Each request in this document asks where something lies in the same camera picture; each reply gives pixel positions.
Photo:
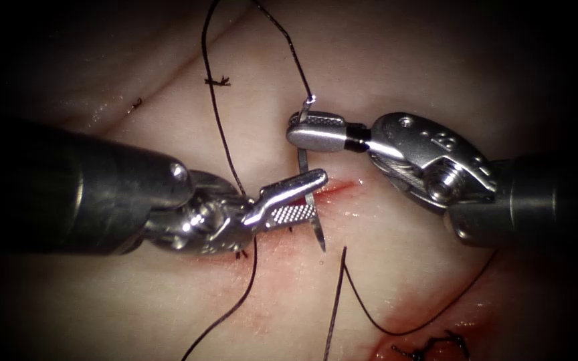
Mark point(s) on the dark right arm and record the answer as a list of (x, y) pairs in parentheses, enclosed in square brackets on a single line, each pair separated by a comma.
[(520, 200)]

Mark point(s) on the curved steel needle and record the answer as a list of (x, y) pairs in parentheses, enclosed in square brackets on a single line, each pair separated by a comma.
[(303, 163)]

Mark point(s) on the black stitching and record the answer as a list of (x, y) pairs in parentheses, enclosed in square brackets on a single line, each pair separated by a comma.
[(241, 254), (457, 341), (219, 81)]

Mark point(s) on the right arm needle driver jaw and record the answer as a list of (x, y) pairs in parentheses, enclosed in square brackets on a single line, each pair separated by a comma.
[(314, 139), (319, 120)]

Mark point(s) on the black thread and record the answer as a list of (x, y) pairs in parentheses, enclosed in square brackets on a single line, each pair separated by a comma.
[(335, 301)]

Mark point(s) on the dark left arm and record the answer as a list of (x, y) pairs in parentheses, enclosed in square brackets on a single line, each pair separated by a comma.
[(93, 190)]

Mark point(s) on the tissue pad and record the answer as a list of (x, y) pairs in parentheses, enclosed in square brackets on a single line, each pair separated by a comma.
[(419, 281)]

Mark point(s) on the left arm needle driver jaw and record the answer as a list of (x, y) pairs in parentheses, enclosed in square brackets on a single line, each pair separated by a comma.
[(289, 190), (291, 215)]

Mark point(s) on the left arm needle driver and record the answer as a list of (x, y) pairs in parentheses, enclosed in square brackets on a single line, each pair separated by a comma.
[(203, 225)]

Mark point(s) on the right arm needle driver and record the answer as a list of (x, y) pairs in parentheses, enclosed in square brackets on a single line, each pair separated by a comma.
[(419, 150)]

